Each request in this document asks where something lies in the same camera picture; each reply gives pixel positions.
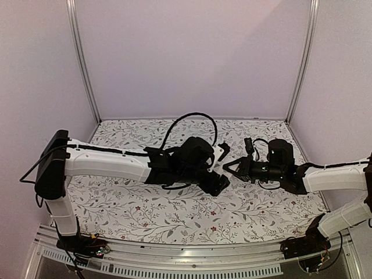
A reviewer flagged white remote control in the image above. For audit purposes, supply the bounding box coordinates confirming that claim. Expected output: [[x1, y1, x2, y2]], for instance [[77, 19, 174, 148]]
[[220, 168, 233, 180]]

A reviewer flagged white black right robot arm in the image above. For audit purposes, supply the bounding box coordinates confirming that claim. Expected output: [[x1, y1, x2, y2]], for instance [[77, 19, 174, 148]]
[[223, 138, 371, 259]]

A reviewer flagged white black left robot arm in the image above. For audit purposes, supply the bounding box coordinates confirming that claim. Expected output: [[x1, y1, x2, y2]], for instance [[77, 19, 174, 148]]
[[19, 130, 230, 259]]

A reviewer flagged floral patterned table mat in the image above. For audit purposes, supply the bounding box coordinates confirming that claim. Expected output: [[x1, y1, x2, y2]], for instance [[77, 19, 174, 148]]
[[67, 118, 326, 245]]

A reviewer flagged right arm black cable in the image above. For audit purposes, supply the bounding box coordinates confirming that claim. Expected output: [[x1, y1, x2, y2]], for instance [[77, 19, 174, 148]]
[[252, 138, 280, 189]]

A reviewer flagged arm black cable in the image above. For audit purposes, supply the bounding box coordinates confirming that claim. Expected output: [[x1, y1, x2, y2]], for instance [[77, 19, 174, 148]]
[[252, 138, 280, 189], [69, 112, 218, 156]]

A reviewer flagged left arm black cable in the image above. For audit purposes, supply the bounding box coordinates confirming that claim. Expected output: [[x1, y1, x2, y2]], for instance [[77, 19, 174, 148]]
[[69, 112, 218, 156]]

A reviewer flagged front aluminium rail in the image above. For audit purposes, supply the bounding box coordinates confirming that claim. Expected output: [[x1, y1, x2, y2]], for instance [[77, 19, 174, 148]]
[[25, 225, 366, 278]]

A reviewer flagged right aluminium frame post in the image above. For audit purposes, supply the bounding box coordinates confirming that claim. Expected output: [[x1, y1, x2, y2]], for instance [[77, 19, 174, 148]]
[[285, 0, 320, 125]]

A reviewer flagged aluminium frame post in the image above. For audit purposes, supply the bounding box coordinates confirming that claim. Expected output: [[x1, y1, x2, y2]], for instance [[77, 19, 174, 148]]
[[285, 0, 320, 125], [66, 0, 102, 124]]

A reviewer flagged left aluminium frame post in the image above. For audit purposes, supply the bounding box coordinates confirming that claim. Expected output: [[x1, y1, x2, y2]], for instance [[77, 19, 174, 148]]
[[66, 0, 102, 124]]

